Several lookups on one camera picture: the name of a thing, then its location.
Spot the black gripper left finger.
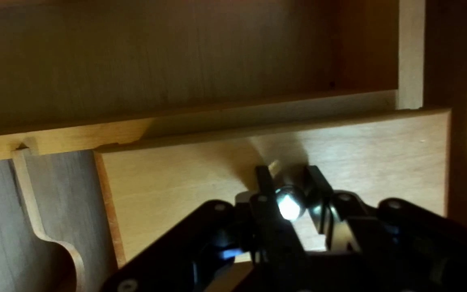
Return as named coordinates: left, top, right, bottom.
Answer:
left=99, top=163, right=306, bottom=292

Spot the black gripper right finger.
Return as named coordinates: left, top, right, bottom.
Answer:
left=303, top=163, right=467, bottom=292

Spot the small wooden drawer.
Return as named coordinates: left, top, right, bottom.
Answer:
left=92, top=107, right=454, bottom=269

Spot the wooden roll-top desk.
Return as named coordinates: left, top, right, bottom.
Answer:
left=0, top=0, right=467, bottom=292

